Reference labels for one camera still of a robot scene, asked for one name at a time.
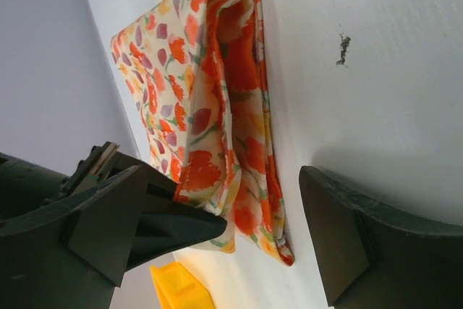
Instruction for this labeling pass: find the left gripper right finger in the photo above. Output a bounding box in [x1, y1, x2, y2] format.
[299, 166, 462, 305]

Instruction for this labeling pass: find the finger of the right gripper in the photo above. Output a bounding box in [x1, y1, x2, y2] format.
[125, 180, 227, 270]

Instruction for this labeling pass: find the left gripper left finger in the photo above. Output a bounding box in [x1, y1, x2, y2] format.
[1, 166, 147, 286]

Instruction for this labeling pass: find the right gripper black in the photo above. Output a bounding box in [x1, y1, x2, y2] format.
[1, 142, 152, 222]

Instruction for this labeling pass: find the floral orange skirt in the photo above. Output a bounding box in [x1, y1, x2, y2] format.
[110, 0, 294, 266]

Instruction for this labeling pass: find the yellow plastic tray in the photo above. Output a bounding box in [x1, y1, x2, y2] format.
[150, 261, 216, 309]

